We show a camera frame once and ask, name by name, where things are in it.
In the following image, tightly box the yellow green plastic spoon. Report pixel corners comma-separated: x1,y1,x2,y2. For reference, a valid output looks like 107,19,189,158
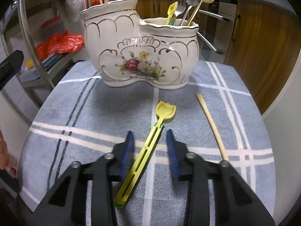
114,101,176,209

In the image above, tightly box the left human hand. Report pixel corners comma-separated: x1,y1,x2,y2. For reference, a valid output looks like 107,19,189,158
0,131,12,170

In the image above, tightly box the red plastic bag on shelf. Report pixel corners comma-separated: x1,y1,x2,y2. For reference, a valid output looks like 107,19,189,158
36,30,84,60

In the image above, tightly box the metal shelf rack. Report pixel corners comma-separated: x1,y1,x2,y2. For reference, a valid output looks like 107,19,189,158
0,0,92,109

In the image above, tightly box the white floral ceramic utensil holder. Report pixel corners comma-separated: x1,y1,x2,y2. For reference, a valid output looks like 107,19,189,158
80,0,199,90

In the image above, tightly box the yellow plastic spoon in holder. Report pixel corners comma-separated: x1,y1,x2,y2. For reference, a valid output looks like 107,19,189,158
165,2,178,25

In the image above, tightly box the silver spoon in holder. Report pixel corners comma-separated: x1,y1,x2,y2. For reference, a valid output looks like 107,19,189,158
180,0,200,26

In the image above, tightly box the silver fork in holder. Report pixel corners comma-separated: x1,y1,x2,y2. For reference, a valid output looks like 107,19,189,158
172,0,186,25

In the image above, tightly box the steel oven with handles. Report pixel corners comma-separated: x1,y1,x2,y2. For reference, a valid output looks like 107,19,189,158
194,0,238,64

